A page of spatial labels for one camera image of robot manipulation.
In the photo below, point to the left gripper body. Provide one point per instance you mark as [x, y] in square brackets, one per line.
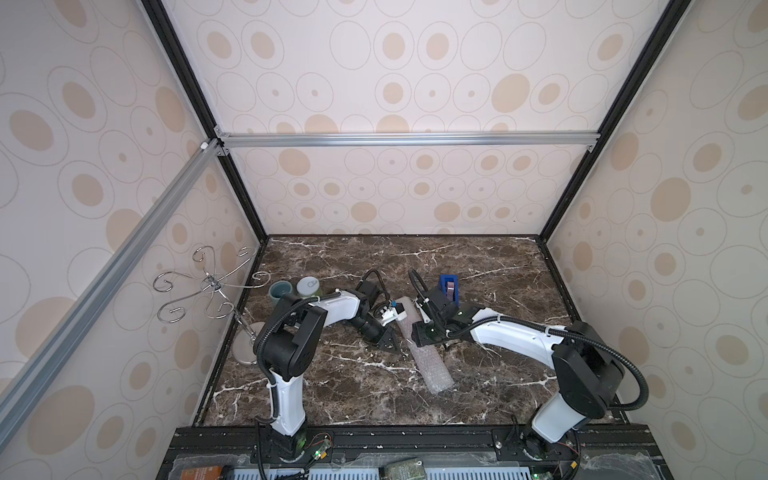
[372, 329]

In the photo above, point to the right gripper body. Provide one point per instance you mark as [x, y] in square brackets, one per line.
[425, 327]

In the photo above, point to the bubble wrap sheet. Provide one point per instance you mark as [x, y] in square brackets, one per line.
[427, 359]

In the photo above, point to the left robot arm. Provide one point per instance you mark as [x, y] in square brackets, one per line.
[287, 344]

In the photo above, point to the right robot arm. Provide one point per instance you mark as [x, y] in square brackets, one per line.
[593, 378]

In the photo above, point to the blue tape dispenser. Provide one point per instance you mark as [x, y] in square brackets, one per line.
[449, 285]

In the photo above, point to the green white tin can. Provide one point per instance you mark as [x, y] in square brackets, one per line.
[308, 286]

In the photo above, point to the teal ceramic cup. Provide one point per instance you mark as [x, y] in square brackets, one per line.
[279, 289]

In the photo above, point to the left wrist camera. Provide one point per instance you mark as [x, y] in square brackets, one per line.
[390, 312]

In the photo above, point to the metal wire glass rack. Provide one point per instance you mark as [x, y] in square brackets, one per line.
[213, 287]

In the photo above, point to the circuit board with wires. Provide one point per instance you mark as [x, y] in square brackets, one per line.
[319, 446]

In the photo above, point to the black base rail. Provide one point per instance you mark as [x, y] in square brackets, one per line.
[596, 451]

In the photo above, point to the horizontal aluminium rail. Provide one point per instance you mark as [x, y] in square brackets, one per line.
[228, 140]

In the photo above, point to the diagonal aluminium rail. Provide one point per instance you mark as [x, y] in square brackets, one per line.
[43, 368]

